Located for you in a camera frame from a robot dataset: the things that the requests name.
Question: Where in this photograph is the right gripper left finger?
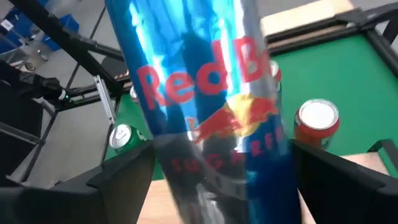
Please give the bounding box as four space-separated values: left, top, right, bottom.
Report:
0 141 156 224

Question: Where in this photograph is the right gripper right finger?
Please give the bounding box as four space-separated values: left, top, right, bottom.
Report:
292 141 398 224

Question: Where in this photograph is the blue silver Red Bull can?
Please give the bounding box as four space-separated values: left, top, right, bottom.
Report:
104 0 302 224

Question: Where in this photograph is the green Sprite soda can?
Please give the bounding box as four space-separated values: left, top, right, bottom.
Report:
108 123 147 155

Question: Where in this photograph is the red Fanta soda can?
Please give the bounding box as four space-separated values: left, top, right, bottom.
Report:
294 98 340 149

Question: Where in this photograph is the black orange striped floor mat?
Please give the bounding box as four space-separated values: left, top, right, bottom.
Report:
114 70 131 81

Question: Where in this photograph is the green tray table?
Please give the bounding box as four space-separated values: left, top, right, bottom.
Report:
9 0 398 166

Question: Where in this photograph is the wooden table side board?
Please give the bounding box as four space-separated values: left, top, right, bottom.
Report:
260 0 355 37

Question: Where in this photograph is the blue storage crate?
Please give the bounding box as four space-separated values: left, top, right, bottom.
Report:
0 0 75 54

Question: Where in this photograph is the wooden shelf with black frame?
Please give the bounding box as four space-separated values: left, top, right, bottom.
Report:
136 139 398 224

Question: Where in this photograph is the silver metal mounting bracket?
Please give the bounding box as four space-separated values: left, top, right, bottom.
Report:
94 74 118 125

